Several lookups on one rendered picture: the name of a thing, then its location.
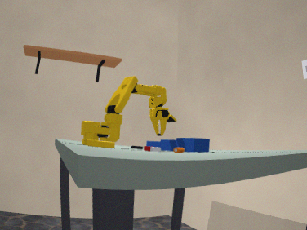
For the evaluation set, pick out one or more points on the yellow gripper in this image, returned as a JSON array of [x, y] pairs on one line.
[[161, 114]]

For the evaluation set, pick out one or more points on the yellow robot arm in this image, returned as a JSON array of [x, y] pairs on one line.
[[95, 130]]

